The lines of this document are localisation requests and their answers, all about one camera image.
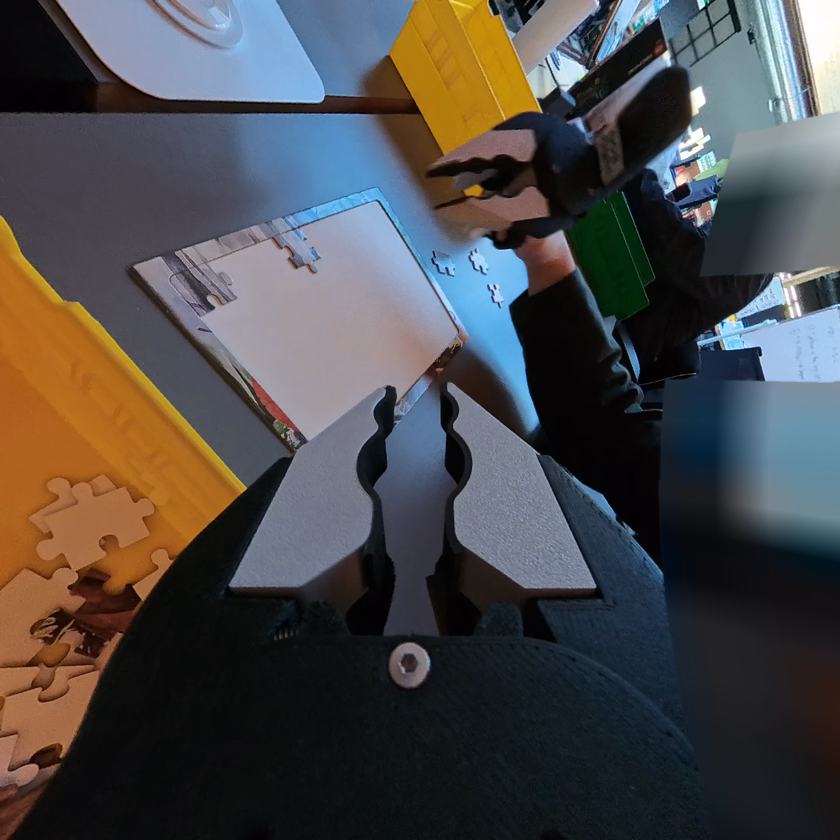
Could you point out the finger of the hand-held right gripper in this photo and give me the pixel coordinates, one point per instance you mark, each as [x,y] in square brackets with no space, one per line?
[499,148]
[505,210]

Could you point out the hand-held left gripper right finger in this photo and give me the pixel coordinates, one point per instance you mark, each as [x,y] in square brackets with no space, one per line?
[518,518]

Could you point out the pile of puzzle pieces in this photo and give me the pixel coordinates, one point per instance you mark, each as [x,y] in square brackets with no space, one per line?
[92,518]

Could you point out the grey desk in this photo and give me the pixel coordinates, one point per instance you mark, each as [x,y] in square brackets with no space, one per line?
[131,184]
[354,39]

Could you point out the pale grey puzzle piece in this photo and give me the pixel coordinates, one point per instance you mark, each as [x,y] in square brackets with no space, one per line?
[496,295]

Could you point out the yellow bin with puzzle pieces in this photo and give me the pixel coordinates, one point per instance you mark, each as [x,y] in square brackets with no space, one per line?
[65,407]

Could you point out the puzzle frame board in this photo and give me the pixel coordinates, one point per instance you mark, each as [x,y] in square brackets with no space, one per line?
[328,315]

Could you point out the lavender stone-pattern puzzle piece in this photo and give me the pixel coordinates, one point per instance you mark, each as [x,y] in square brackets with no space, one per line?
[197,289]

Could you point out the grey streaked puzzle piece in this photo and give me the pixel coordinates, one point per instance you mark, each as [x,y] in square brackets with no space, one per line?
[298,253]

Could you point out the white bottle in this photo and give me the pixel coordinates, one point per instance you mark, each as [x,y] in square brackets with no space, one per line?
[551,33]

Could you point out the brown floral puzzle piece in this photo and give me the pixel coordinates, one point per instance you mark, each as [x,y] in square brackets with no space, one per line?
[479,260]

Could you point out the whiteboard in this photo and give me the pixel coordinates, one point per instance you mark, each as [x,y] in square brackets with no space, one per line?
[800,341]

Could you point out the green bin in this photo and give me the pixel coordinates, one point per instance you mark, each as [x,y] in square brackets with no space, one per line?
[610,262]

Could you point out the dark grey puzzle piece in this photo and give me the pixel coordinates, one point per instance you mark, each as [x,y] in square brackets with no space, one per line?
[444,262]

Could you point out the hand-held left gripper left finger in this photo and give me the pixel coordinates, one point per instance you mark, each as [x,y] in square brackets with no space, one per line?
[308,518]

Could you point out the person's right hand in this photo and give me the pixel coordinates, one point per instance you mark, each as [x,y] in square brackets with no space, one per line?
[551,262]

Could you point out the empty yellow bin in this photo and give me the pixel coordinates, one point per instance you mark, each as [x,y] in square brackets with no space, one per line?
[459,65]

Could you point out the black carton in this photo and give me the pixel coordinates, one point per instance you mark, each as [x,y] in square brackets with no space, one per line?
[623,56]

